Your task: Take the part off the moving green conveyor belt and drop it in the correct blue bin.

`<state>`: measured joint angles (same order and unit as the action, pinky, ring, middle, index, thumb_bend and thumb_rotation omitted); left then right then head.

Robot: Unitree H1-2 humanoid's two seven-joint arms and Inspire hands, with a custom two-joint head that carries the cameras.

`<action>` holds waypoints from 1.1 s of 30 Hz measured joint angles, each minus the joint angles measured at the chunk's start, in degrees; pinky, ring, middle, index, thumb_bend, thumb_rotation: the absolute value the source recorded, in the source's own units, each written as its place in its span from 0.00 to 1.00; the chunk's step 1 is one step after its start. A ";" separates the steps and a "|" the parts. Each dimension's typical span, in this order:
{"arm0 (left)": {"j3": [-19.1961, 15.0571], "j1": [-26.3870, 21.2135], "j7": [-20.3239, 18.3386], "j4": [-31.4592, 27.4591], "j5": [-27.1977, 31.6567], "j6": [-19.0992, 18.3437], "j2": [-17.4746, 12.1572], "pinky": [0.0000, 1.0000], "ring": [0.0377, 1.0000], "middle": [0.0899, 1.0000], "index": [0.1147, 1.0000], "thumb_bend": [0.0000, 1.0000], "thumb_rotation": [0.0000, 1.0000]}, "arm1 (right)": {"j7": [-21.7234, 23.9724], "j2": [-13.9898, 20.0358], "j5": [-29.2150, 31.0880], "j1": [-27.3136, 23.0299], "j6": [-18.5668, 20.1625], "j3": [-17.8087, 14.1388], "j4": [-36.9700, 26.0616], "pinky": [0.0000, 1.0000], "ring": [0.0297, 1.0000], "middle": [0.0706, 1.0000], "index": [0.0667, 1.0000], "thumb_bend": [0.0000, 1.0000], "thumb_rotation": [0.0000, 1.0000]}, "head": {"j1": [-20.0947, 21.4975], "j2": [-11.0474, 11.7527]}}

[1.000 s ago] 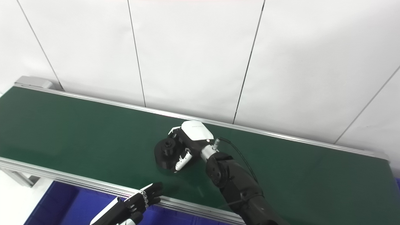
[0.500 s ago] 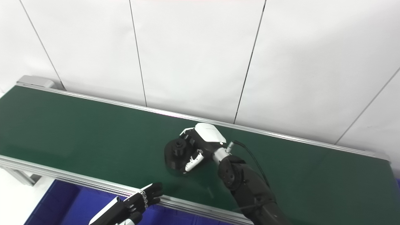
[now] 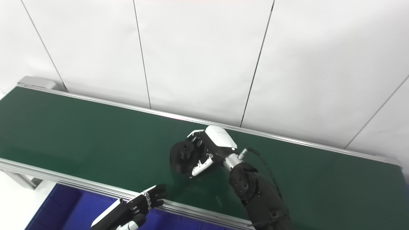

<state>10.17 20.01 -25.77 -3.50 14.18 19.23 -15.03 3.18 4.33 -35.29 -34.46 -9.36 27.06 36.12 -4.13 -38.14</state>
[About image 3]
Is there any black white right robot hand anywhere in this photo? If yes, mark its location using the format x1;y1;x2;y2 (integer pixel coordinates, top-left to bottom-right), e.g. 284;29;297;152
187;125;238;178

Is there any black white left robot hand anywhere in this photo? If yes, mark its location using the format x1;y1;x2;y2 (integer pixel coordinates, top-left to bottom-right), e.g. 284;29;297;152
91;184;167;230

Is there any black round machine part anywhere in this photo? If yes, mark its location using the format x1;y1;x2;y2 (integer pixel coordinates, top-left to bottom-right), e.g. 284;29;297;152
169;141;205;174

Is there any green conveyor belt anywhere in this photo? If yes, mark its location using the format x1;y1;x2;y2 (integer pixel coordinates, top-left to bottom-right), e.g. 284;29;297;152
0;76;404;230
0;87;409;230

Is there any blue plastic bin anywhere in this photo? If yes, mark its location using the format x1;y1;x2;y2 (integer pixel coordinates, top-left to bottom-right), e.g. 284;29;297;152
25;184;230;230

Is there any aluminium conveyor support leg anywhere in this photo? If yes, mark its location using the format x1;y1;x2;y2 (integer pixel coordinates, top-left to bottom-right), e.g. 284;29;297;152
2;169;42;189

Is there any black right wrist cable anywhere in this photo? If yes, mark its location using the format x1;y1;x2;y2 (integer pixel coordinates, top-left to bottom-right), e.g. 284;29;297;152
240;147;283;198

